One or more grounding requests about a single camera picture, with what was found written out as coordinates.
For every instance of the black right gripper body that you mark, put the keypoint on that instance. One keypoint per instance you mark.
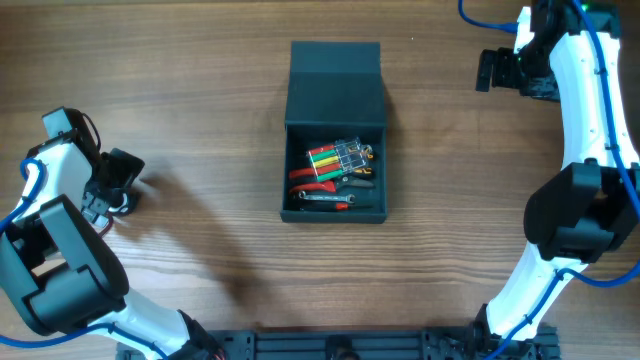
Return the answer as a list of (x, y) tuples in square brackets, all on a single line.
[(486, 70)]

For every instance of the silver socket wrench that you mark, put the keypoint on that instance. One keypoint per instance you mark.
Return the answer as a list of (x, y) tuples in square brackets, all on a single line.
[(349, 199)]

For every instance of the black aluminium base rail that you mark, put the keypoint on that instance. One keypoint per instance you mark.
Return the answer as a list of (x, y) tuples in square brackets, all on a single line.
[(426, 344)]

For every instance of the black red screwdriver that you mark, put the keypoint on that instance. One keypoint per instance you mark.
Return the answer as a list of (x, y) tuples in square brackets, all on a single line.
[(335, 206)]

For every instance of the red handled pruning shears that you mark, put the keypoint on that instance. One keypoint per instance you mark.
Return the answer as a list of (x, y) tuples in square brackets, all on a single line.
[(315, 182)]

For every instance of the dark green box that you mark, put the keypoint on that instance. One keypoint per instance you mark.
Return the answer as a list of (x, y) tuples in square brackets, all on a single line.
[(335, 93)]

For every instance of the orange black needle nose pliers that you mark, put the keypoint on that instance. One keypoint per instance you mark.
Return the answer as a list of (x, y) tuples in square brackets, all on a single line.
[(367, 165)]

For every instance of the precision screwdriver set pack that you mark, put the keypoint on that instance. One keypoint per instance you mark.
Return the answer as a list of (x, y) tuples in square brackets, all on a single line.
[(342, 155)]

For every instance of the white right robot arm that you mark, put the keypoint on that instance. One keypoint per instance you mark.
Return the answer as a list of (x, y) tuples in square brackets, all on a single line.
[(566, 52)]

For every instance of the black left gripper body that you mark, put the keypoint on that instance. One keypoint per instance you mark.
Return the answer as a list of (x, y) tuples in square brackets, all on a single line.
[(122, 170)]

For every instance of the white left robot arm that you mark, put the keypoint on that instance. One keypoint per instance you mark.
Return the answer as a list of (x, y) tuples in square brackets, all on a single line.
[(57, 270)]

